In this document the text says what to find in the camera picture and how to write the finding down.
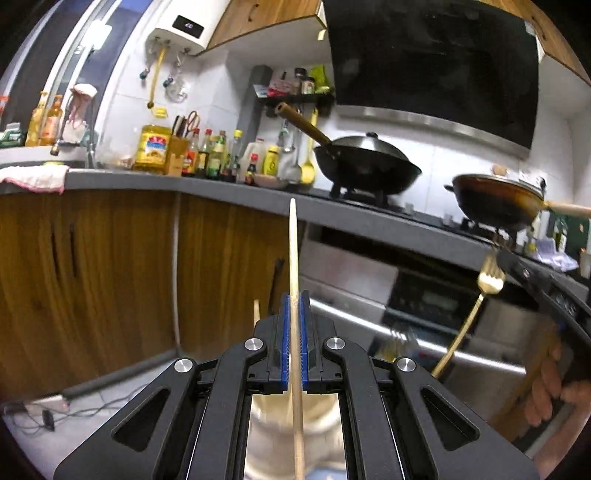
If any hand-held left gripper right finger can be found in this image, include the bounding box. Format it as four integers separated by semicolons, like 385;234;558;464
298;291;541;480

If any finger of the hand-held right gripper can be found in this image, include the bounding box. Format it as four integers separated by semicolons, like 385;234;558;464
495;248;562;305

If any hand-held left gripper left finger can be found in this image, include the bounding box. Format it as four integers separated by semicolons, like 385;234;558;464
53;293;296;480

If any gold fork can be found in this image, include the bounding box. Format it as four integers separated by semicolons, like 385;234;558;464
431;253;507;378

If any wooden chopstick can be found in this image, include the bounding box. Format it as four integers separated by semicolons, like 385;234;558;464
288;198;306;480

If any person's right forearm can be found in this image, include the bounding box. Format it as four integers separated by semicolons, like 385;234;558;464
531;402;591;480

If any person's right hand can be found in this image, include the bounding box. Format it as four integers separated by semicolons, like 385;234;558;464
526;344;591;424

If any blue white cloth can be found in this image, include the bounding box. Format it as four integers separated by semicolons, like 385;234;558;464
536;237;581;271

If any brown cooking pan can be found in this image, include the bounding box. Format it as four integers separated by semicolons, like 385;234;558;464
444;173;591;232

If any stainless steel oven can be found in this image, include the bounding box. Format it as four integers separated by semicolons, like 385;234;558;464
295;226;564;416

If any black gas stove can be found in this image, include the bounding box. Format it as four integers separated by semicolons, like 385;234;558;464
323;182;509;232

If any small white bowl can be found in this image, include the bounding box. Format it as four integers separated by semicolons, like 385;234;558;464
253;173;291;189

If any yellow ladle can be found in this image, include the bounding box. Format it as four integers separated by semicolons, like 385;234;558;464
300;108;320;184

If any grey kitchen countertop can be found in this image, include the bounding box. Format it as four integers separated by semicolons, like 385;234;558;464
0;164;591;296

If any grey foam pipe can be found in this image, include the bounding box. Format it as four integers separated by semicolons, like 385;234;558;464
60;350;186;403

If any wooden kitchen cabinet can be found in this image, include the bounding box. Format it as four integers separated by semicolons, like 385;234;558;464
0;188;306;403

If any steel ladle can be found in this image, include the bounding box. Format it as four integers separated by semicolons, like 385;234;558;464
277;117;301;179

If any row of sauce bottles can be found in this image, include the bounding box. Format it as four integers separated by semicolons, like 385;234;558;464
182;128;284;186

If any wooden knife block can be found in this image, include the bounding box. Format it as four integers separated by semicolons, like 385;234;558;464
167;111;202;177

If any black range hood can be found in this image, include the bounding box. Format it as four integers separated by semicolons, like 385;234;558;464
321;0;544;156

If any large yellow oil bottle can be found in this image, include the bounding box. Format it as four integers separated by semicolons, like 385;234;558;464
133;124;171;175

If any black spice rack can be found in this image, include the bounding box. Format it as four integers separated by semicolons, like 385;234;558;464
252;65;337;119

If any steel faucet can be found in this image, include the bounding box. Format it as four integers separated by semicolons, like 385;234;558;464
50;133;98;169

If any pink white dish cloth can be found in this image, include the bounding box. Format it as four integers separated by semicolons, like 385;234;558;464
0;164;70;195

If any white pink hanging cloth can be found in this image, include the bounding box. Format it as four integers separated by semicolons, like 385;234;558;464
62;83;99;143

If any slim yellow oil bottle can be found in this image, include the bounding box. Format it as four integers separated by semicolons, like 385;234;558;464
25;91;47;148
41;95;64;147

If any white water heater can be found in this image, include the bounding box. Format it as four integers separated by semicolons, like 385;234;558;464
148;11;218;59

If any green packet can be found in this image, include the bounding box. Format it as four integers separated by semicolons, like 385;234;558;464
0;122;24;148

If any glass sliding door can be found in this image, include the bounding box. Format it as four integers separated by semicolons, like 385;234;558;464
0;0;122;134

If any steel oven handle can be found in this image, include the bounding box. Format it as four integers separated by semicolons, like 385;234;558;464
313;302;528;376

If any black wok with wooden handle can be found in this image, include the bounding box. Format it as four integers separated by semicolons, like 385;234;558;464
276;102;423;197

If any black cable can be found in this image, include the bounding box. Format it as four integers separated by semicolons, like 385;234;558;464
0;396;122;435

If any yellow gas hose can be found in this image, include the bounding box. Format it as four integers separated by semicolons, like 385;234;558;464
147;46;168;112

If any wooden wall cabinet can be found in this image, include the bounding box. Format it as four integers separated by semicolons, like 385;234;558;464
194;0;327;56

